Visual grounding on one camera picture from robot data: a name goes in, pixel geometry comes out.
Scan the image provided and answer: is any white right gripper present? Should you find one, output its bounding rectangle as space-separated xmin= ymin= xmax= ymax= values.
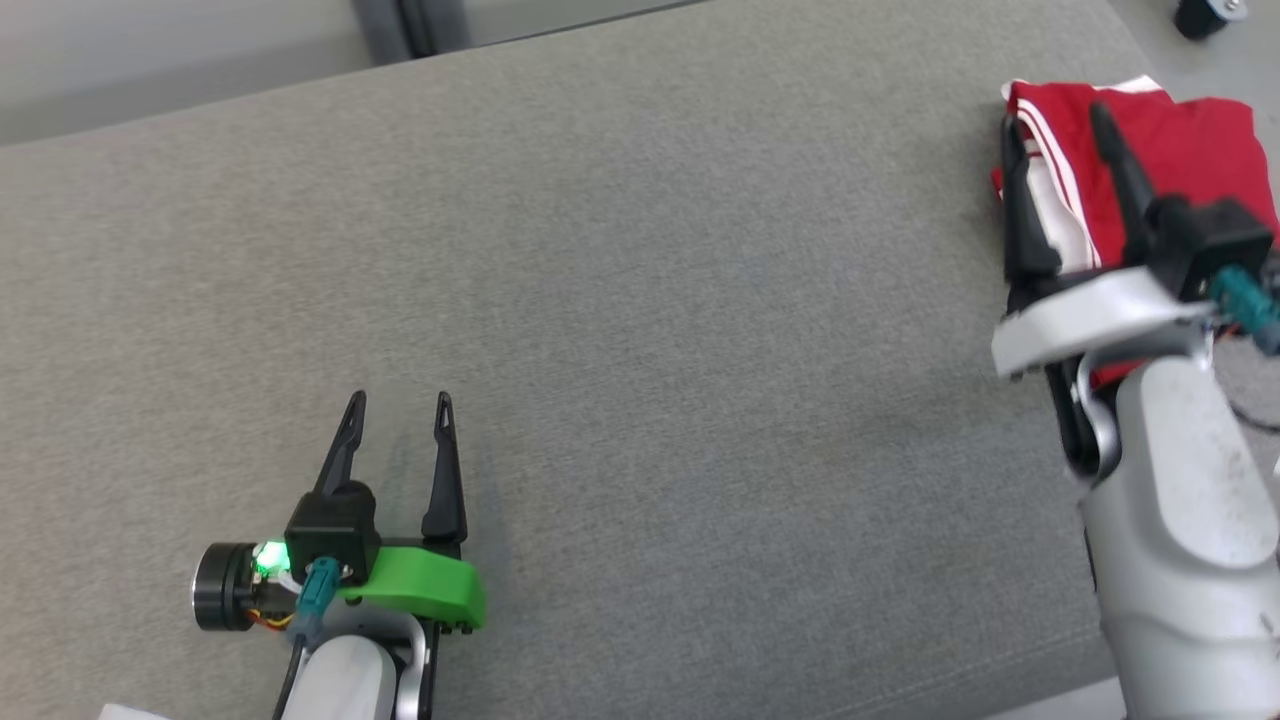
xmin=990 ymin=100 xmax=1216 ymax=381

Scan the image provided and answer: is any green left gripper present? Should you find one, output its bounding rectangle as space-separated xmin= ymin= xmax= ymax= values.
xmin=314 ymin=390 xmax=489 ymax=634

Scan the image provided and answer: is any red white Bulls jersey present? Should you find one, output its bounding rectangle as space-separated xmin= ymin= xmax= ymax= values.
xmin=991 ymin=77 xmax=1280 ymax=391

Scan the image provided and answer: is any black round cylinder module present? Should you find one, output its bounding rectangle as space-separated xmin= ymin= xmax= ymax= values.
xmin=191 ymin=540 xmax=267 ymax=634

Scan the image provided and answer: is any black caster wheel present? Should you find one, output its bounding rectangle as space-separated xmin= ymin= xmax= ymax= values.
xmin=1172 ymin=0 xmax=1252 ymax=42

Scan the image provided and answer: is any black cable with teal plug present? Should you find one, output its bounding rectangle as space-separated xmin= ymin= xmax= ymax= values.
xmin=278 ymin=558 xmax=344 ymax=720
xmin=1207 ymin=264 xmax=1280 ymax=358

